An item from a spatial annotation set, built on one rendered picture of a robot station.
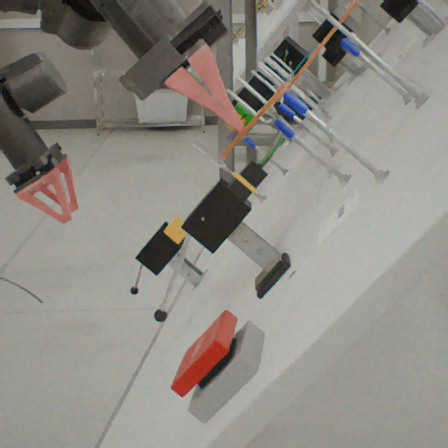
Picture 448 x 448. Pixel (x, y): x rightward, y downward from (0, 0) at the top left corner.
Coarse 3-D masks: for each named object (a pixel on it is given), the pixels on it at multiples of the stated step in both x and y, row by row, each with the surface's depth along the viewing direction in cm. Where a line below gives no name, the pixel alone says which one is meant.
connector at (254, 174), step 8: (248, 168) 63; (256, 168) 63; (248, 176) 63; (256, 176) 63; (264, 176) 63; (232, 184) 63; (240, 184) 63; (256, 184) 63; (240, 192) 63; (248, 192) 63
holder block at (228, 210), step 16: (208, 192) 64; (224, 192) 63; (208, 208) 63; (224, 208) 63; (240, 208) 63; (192, 224) 63; (208, 224) 63; (224, 224) 63; (208, 240) 63; (224, 240) 63
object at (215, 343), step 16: (224, 320) 47; (208, 336) 46; (224, 336) 45; (192, 352) 47; (208, 352) 44; (224, 352) 44; (192, 368) 45; (208, 368) 44; (176, 384) 45; (192, 384) 45
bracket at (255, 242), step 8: (240, 224) 64; (240, 232) 64; (248, 232) 64; (256, 232) 66; (232, 240) 64; (240, 240) 64; (248, 240) 66; (256, 240) 64; (264, 240) 66; (240, 248) 65; (248, 248) 65; (256, 248) 65; (264, 248) 64; (272, 248) 66; (248, 256) 65; (256, 256) 65; (264, 256) 65; (272, 256) 65; (264, 264) 65
